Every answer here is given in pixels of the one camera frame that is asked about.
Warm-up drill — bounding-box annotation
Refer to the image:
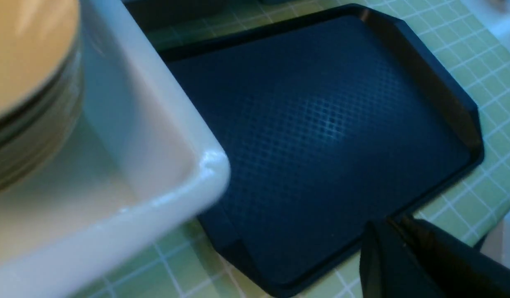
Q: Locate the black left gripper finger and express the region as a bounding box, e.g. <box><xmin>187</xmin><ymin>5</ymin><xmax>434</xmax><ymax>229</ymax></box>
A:
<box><xmin>359</xmin><ymin>216</ymin><xmax>510</xmax><ymax>298</ymax></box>

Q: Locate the stack of beige noodle bowls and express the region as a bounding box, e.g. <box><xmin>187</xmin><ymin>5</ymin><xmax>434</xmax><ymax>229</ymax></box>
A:
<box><xmin>0</xmin><ymin>0</ymin><xmax>85</xmax><ymax>192</ymax></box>

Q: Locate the black plastic serving tray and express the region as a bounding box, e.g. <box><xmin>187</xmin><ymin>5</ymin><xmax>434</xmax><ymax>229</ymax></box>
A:
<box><xmin>160</xmin><ymin>4</ymin><xmax>485</xmax><ymax>298</ymax></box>

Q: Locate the green checkered tablecloth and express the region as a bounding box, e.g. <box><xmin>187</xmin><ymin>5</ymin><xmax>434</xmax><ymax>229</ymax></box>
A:
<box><xmin>75</xmin><ymin>0</ymin><xmax>510</xmax><ymax>298</ymax></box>

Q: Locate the large white plastic tub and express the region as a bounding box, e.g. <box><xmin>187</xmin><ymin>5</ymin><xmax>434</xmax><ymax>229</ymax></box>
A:
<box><xmin>0</xmin><ymin>0</ymin><xmax>230</xmax><ymax>298</ymax></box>

